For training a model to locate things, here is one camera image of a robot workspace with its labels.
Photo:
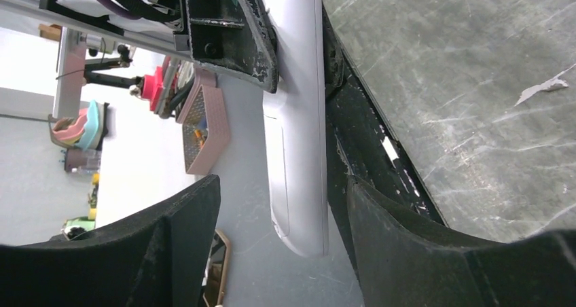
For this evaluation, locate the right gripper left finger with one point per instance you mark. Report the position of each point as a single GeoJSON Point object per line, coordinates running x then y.
{"type": "Point", "coordinates": [155, 257]}

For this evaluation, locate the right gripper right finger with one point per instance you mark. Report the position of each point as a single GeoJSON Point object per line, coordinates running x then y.
{"type": "Point", "coordinates": [405, 259]}

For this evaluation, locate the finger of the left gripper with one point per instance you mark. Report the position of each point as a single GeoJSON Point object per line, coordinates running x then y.
{"type": "Point", "coordinates": [233, 37]}
{"type": "Point", "coordinates": [332, 55]}

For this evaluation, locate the white remote control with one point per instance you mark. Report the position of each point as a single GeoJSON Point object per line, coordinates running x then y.
{"type": "Point", "coordinates": [294, 122]}

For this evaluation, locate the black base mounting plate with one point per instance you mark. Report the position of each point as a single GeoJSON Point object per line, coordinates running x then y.
{"type": "Point", "coordinates": [361, 142]}

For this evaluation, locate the pink perforated basket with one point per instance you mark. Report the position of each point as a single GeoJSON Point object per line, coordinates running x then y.
{"type": "Point", "coordinates": [204, 124]}

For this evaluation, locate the stacked pastel bowls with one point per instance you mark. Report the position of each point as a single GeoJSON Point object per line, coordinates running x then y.
{"type": "Point", "coordinates": [85, 132]}

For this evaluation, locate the aluminium rail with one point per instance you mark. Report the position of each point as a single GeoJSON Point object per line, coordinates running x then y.
{"type": "Point", "coordinates": [162, 44]}

